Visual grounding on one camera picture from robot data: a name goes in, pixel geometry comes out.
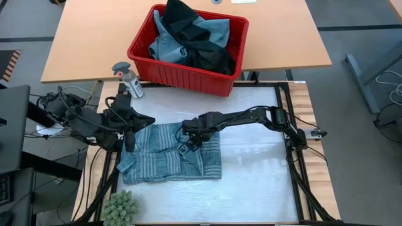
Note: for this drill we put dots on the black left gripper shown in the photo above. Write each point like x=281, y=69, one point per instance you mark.
x=121, y=120

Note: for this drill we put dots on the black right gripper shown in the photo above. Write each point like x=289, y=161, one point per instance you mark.
x=198, y=127

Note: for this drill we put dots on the striped blue-green towel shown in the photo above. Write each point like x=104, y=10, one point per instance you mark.
x=157, y=163

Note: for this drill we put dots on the red plastic bin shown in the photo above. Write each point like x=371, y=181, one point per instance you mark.
x=176, y=77

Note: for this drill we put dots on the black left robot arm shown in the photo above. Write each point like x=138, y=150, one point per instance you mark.
x=84, y=124

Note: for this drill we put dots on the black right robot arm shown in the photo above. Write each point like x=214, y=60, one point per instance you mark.
x=251, y=115

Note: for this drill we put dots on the clear spray bottle grey trigger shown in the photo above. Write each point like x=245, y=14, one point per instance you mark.
x=132, y=83

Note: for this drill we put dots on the light blue garment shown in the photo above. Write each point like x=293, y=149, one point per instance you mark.
x=166, y=48

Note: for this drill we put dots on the black garment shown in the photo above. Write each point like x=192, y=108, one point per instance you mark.
x=207, y=55

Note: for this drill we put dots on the green artificial plant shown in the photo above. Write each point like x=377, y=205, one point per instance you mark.
x=121, y=208

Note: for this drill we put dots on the white round stand base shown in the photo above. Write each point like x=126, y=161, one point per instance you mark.
x=47, y=130

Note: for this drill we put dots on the black desk beam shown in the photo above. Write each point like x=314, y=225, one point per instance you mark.
x=50, y=166

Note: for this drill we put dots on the black stand pole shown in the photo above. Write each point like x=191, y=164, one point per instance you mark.
x=34, y=110

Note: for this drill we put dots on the dark grey monitor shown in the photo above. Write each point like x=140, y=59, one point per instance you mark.
x=14, y=132

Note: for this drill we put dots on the light wooden desk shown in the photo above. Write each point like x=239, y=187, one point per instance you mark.
x=398, y=4
x=282, y=37

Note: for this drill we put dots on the grey desk grommet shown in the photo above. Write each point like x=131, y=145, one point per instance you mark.
x=216, y=1

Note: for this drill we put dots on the orange black striped mat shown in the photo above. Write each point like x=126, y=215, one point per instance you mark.
x=12, y=64

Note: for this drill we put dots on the black floor object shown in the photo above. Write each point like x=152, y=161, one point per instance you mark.
x=57, y=1

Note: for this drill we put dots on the white paper sheet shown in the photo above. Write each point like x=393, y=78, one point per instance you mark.
x=243, y=1

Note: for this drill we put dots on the grey metal table leg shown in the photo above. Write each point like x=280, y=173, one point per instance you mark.
x=361, y=80

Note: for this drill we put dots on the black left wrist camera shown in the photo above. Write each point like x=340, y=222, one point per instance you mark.
x=124, y=100

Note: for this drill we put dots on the black aluminium table frame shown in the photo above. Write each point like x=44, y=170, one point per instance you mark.
x=297, y=188

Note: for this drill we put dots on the silver metal bracket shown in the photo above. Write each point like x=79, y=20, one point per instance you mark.
x=317, y=134

